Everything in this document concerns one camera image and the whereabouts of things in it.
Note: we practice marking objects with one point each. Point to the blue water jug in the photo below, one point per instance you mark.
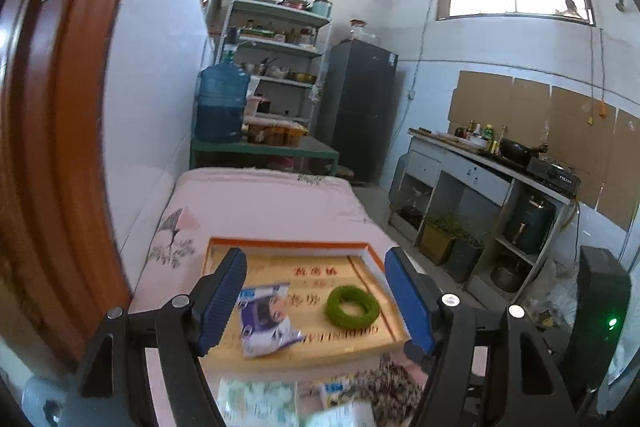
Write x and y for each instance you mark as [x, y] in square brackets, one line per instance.
[221, 101]

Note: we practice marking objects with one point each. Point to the green low table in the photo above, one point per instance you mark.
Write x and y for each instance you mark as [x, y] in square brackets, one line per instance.
[307, 147]

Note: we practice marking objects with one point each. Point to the yellow doll face packet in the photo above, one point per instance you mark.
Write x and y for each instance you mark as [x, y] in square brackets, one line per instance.
[335, 393]

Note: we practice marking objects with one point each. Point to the yellow planter box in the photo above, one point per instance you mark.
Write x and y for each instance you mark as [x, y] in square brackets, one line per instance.
[437, 239]

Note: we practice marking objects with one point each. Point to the dark grey refrigerator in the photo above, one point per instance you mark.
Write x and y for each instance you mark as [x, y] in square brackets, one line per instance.
[357, 106]

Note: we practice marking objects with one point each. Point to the white kitchen counter cabinet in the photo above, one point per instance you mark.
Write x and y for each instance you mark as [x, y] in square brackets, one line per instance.
[440, 177]

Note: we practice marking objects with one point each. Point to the black gas stove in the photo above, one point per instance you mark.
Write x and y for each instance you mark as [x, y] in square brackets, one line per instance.
[558, 178]

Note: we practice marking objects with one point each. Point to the white blue tissue pack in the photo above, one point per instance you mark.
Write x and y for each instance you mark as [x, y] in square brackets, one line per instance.
[352, 414]

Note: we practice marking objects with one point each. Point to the leopard print cloth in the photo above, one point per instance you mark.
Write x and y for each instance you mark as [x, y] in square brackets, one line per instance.
[390, 390]

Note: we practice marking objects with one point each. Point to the orange rimmed cardboard tray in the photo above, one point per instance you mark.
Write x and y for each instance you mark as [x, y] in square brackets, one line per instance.
[311, 270]

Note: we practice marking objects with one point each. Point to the green patterned tissue pack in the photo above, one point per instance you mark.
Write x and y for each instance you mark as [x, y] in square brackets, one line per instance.
[258, 403]

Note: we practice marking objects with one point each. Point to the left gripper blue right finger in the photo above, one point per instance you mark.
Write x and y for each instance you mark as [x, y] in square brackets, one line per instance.
[415, 295]

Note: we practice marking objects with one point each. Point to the dark green pot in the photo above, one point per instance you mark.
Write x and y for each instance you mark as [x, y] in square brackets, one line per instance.
[530, 223]

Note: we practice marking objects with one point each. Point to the black frying pan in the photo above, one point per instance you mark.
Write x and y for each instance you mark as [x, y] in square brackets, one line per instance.
[519, 153]

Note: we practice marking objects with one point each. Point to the brown wooden headboard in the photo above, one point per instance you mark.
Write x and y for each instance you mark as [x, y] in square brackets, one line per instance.
[58, 254]

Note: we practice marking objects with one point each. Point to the purple white tissue packet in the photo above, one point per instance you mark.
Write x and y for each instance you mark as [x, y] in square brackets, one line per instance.
[265, 326]

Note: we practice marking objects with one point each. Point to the green metal shelf rack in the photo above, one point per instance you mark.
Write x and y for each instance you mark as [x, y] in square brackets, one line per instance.
[284, 47]

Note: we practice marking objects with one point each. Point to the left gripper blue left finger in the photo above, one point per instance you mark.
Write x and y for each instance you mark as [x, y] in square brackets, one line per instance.
[214, 298]

